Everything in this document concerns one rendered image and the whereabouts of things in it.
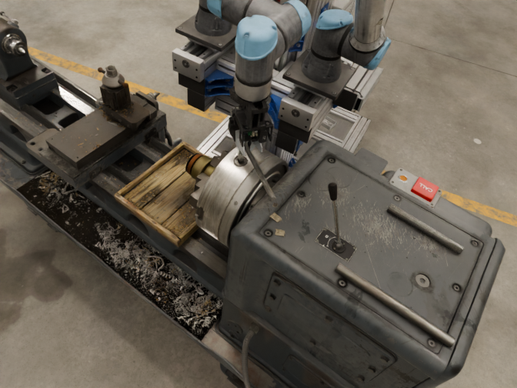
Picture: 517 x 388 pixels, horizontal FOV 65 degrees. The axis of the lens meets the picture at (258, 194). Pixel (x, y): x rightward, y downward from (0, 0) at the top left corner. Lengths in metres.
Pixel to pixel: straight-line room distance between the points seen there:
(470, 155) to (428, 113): 0.50
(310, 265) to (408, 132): 2.59
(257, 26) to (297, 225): 0.47
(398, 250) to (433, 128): 2.60
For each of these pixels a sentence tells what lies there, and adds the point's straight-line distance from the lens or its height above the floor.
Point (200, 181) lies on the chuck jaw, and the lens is 1.24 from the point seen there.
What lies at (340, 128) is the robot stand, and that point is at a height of 0.21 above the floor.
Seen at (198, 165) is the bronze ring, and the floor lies 1.11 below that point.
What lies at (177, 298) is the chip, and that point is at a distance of 1.60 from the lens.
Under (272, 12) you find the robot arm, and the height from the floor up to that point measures 1.67.
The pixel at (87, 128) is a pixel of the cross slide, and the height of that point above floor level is 0.97.
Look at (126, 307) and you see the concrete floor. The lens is 2.27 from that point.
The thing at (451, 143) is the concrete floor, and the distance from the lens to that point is 3.54.
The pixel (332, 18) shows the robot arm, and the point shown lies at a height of 1.39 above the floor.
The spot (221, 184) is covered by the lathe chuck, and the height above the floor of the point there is 1.21.
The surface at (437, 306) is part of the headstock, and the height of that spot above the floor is 1.26.
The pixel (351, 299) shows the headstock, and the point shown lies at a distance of 0.94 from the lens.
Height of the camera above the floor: 2.07
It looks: 52 degrees down
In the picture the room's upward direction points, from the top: 10 degrees clockwise
